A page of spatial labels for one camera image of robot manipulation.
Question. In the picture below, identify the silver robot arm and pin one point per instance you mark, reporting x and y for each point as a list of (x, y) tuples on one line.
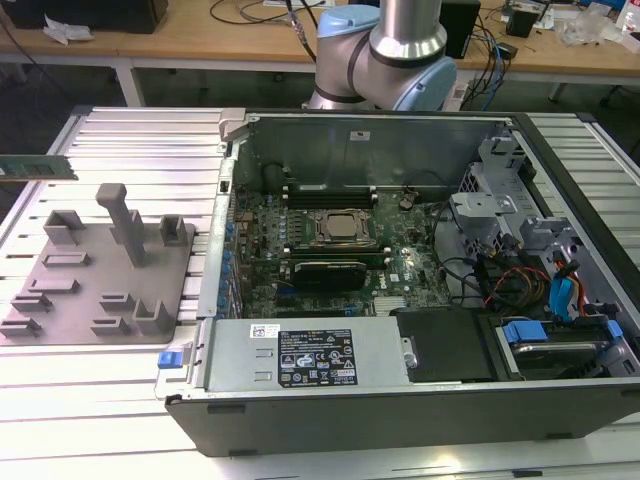
[(405, 30)]

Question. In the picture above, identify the wooden desk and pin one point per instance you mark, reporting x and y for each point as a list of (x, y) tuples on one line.
[(175, 35)]

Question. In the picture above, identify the silver drive cage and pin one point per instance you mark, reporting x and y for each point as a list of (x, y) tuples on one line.
[(475, 210)]

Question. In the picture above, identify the metal CPU socket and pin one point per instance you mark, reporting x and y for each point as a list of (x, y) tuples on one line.
[(342, 239)]

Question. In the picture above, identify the large black box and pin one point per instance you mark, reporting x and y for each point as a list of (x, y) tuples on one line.
[(100, 15)]

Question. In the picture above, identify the coin battery holder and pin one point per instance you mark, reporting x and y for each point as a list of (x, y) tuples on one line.
[(407, 201)]

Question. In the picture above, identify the silver CPU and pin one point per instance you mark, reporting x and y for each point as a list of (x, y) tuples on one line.
[(341, 225)]

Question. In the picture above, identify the small black device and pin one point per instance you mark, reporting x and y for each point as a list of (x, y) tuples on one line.
[(522, 22)]

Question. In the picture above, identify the clear plastic bags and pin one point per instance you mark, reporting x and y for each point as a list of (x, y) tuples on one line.
[(587, 25)]

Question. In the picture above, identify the black plastic shroud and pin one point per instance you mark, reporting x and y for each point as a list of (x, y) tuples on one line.
[(450, 345)]

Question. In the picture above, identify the silver power supply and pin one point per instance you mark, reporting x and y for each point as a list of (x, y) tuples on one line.
[(240, 350)]

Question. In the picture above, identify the blue case latch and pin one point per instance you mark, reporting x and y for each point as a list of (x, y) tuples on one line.
[(169, 360)]

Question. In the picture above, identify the silver chipset heat sink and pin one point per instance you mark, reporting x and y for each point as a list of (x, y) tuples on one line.
[(390, 306)]

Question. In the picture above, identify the black and silver PC case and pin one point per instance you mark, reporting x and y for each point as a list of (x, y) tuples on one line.
[(400, 420)]

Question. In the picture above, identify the grey parts rack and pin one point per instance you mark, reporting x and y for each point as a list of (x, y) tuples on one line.
[(100, 280)]

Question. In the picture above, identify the green motherboard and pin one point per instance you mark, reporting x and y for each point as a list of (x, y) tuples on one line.
[(415, 250)]

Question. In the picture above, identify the green RAM stick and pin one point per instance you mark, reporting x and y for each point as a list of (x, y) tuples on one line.
[(35, 167)]

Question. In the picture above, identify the hard disk in blue carrier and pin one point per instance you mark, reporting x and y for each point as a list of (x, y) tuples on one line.
[(525, 332)]

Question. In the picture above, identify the tall black box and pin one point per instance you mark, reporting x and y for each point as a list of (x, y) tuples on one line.
[(462, 27)]

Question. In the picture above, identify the white crumpled paper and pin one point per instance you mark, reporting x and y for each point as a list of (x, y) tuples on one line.
[(65, 29)]

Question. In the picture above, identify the small black adapter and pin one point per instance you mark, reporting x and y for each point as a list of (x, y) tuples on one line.
[(507, 51)]

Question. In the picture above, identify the black graphics card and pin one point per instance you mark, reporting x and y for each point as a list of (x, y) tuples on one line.
[(330, 275)]

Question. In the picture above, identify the black RAM slot bank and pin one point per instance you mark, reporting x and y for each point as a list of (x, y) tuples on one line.
[(335, 252), (330, 197)]

